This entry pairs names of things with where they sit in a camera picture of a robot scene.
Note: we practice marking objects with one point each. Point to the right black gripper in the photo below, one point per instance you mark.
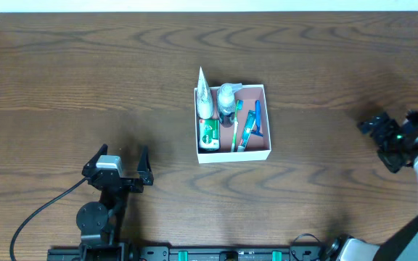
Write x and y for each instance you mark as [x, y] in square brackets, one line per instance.
[382, 130]

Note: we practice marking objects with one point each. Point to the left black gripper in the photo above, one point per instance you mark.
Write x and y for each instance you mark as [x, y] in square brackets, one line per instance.
[120, 182]

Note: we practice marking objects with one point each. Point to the green soap bar package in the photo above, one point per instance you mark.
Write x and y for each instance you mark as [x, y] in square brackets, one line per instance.
[209, 134]

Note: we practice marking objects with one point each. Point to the blue disposable razor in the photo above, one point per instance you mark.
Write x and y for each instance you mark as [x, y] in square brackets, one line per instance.
[257, 130]

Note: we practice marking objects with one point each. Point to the white Pantene tube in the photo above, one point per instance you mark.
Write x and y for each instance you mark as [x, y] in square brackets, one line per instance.
[204, 98]

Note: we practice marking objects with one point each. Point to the Colgate toothpaste tube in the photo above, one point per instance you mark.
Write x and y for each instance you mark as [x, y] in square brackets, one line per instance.
[250, 123]

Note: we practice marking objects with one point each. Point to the blue pump soap bottle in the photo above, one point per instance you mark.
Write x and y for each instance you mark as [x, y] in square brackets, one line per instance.
[226, 103]

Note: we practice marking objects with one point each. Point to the green white toothbrush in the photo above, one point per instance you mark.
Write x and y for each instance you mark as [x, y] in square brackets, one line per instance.
[239, 106]

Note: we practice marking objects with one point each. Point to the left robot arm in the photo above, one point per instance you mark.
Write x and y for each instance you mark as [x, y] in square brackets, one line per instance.
[99, 222]

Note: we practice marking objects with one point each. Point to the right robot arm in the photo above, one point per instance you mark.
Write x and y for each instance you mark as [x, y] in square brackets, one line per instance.
[402, 245]

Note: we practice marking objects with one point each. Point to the white box pink interior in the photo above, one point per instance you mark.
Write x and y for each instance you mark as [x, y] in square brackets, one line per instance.
[258, 147]

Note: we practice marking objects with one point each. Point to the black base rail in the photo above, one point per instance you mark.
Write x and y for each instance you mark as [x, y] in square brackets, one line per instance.
[165, 253]

